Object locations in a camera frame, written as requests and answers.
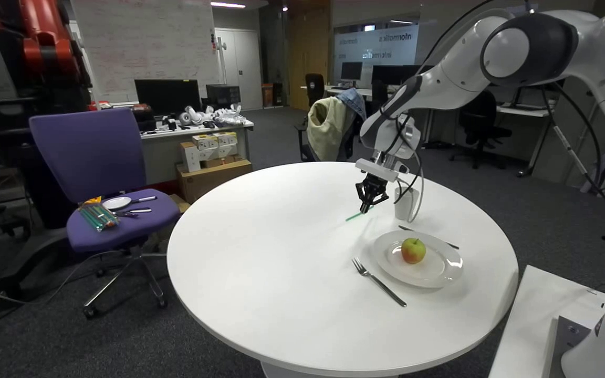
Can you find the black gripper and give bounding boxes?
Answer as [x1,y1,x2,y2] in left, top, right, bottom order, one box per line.
[357,173,389,213]

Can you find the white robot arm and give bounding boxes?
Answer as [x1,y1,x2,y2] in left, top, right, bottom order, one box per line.
[356,10,605,212]

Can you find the green yellow apple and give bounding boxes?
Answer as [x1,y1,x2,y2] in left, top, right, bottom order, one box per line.
[401,237,426,265]

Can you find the beige jacket on chair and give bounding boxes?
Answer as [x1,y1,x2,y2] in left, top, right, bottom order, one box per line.
[306,96,353,159]

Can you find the white round plate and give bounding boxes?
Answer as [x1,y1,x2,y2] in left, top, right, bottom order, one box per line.
[368,228,464,290]

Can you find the black office chair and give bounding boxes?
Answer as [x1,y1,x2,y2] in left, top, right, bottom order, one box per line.
[449,89,510,167]

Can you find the cardboard box under desk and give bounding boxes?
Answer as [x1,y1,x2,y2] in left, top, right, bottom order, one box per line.
[177,159,252,204]

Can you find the white grey desk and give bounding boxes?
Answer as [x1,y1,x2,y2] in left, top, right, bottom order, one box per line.
[141,123,252,185]

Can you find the black monitor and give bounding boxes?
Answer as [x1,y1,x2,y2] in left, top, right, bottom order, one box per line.
[134,79,200,115]

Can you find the white small dish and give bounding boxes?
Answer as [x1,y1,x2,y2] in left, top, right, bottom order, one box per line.
[104,195,132,209]

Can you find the purple office chair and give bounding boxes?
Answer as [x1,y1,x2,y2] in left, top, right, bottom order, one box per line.
[30,108,181,319]

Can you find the red industrial robot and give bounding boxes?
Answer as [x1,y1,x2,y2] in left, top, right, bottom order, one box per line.
[0,0,93,111]

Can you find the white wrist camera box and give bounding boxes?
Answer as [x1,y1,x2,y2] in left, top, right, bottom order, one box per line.
[356,159,403,183]

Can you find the black cable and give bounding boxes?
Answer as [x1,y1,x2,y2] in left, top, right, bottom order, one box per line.
[379,123,426,226]

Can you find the black handled fork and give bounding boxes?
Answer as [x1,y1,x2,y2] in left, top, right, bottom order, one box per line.
[351,257,408,306]

